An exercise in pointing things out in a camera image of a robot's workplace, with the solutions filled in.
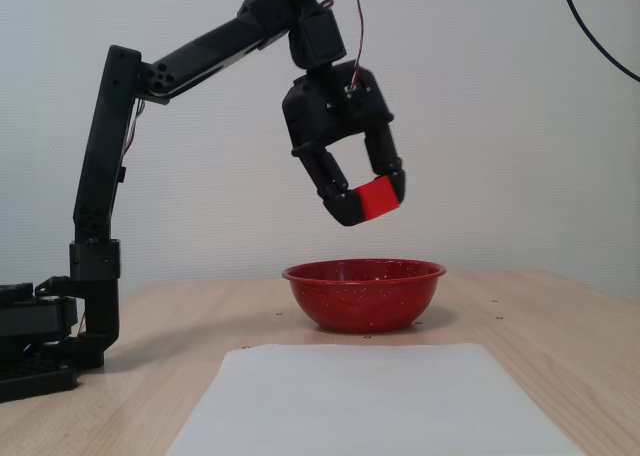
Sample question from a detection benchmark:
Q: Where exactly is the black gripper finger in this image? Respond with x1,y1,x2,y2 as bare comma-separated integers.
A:
294,143,366,229
362,123,408,207

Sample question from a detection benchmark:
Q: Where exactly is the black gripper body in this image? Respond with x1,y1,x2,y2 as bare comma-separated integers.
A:
281,59,396,157

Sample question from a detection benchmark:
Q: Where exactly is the red cube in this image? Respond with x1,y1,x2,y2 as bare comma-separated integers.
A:
355,175,402,222

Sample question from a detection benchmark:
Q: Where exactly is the red speckled enamel bowl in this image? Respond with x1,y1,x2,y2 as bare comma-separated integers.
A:
281,259,447,334

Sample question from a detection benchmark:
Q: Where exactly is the white paper sheet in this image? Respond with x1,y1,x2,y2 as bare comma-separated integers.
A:
164,343,586,456

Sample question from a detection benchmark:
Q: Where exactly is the red white gripper servo wire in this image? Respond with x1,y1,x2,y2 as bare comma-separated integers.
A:
317,0,367,91

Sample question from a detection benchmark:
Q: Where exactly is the red white arm wire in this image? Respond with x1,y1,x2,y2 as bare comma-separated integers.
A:
121,98,147,155

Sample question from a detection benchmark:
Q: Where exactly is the black hanging cable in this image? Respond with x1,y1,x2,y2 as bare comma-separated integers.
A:
557,0,640,83

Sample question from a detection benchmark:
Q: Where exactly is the black base mount block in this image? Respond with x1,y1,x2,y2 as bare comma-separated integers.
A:
0,275,80,341

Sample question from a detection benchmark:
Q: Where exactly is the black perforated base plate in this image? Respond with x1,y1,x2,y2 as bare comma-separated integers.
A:
0,339,80,404

